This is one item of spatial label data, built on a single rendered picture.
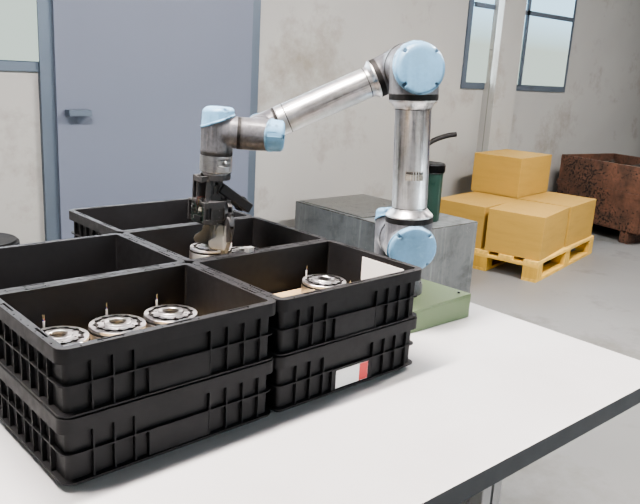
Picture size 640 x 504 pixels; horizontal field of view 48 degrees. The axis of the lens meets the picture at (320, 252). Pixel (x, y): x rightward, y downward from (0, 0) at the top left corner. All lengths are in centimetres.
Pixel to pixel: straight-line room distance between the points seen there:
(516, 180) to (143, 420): 471
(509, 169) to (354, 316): 433
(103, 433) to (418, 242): 88
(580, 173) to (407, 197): 530
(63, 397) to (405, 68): 101
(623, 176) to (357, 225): 306
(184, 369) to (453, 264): 329
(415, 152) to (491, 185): 406
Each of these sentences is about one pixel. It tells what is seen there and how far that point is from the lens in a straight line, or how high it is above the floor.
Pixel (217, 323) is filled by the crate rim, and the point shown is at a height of 92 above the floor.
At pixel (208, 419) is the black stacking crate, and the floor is 74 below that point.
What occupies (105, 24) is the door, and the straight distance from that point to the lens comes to 402.
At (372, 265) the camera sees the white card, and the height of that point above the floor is 91.
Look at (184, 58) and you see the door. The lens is 423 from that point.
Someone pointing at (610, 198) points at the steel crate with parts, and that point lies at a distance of 676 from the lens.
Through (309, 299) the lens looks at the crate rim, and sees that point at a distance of 131.
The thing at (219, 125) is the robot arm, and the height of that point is 119.
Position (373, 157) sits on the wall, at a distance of 532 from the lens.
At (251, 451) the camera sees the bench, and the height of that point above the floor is 70.
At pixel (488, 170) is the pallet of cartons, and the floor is 63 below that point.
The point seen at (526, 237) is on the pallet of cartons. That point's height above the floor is 29.
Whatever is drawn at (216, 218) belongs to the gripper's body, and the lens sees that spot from 170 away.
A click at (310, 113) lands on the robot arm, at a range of 179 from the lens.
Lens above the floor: 133
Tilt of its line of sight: 15 degrees down
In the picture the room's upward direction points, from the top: 3 degrees clockwise
